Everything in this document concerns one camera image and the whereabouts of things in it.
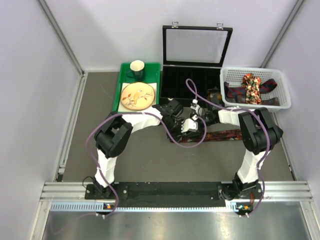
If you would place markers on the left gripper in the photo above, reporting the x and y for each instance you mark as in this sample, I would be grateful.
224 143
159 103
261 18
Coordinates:
176 135

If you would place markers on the brown tie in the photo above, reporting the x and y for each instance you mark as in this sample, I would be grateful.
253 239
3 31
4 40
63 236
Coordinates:
214 95

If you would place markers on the dark red patterned tie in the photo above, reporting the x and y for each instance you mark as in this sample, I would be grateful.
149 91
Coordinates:
217 136

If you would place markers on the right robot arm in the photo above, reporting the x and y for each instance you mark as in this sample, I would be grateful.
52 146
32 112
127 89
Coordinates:
259 134

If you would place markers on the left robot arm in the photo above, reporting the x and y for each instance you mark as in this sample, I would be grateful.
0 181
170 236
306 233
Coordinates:
112 137

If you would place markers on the dark maroon tie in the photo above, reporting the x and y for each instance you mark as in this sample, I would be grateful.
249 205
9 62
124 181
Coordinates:
242 100

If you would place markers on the white plastic basket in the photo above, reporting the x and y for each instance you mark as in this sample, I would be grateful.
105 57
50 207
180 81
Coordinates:
233 76

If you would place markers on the floral colourful tie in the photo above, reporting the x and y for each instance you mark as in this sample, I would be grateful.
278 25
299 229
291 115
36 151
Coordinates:
252 85

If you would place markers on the bird pattern plate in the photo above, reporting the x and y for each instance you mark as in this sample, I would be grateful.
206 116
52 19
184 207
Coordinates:
138 96

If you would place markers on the red navy striped tie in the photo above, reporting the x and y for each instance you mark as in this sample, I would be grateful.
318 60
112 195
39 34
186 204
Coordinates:
264 88

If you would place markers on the black glass-lid display box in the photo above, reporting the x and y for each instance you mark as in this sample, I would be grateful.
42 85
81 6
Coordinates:
192 52

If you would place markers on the green plastic tray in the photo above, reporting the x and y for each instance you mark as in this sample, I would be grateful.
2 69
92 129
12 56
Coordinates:
152 77

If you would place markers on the dark green mug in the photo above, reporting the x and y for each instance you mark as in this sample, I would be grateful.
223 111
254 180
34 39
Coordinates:
136 70

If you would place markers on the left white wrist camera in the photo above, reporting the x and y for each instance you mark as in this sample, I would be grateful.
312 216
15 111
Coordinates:
189 125

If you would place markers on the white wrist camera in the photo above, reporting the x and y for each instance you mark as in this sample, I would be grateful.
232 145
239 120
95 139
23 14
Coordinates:
189 125
196 107

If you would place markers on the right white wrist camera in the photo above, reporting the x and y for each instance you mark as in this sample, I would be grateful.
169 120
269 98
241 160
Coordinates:
196 107

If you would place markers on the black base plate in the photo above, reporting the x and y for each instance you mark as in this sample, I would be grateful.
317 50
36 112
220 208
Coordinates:
211 189

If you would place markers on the slotted cable duct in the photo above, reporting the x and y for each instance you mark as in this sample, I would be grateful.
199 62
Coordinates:
102 206

